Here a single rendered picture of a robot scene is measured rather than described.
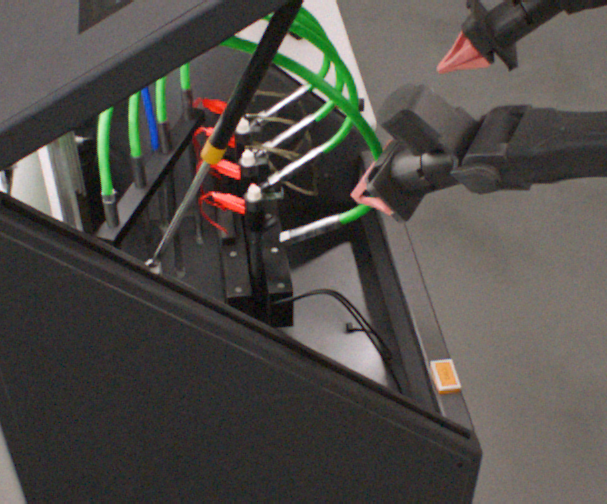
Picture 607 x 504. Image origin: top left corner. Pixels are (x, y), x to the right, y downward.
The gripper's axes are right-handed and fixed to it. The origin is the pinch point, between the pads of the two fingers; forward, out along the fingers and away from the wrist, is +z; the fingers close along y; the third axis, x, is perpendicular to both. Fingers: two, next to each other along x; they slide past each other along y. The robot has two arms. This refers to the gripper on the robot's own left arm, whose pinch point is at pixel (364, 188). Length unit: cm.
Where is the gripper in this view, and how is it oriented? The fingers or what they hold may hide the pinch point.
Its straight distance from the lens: 120.7
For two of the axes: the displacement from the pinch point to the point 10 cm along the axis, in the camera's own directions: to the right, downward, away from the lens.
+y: -5.2, 7.2, -4.6
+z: -5.3, 1.5, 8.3
